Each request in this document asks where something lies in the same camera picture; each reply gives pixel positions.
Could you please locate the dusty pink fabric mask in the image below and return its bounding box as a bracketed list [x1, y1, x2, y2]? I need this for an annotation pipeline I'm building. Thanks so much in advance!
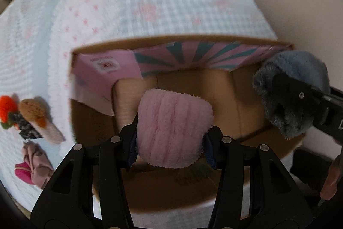
[22, 141, 55, 189]

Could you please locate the blue grey fluffy sock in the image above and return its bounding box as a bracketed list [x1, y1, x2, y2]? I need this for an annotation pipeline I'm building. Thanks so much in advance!
[252, 51, 330, 139]

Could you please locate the magenta cloth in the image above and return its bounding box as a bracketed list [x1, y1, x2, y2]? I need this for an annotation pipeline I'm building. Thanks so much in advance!
[14, 162, 34, 185]

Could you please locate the black white patterned cloth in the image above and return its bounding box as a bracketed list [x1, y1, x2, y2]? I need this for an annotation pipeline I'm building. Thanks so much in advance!
[13, 113, 42, 140]

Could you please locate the brown cream fluffy sock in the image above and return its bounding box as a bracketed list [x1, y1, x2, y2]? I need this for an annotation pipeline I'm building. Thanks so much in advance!
[18, 98, 65, 145]

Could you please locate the pink fluffy sock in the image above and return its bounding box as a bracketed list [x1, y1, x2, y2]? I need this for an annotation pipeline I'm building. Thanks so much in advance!
[137, 89, 214, 168]

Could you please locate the person's right hand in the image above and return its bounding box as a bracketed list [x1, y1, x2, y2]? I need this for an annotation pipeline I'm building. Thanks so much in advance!
[320, 152, 342, 200]

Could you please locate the cardboard box pink lining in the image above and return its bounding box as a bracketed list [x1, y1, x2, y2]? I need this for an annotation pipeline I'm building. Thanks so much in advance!
[70, 35, 302, 213]

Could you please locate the checked floral bed blanket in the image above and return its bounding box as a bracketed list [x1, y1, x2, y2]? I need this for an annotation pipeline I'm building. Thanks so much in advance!
[0, 0, 293, 229]

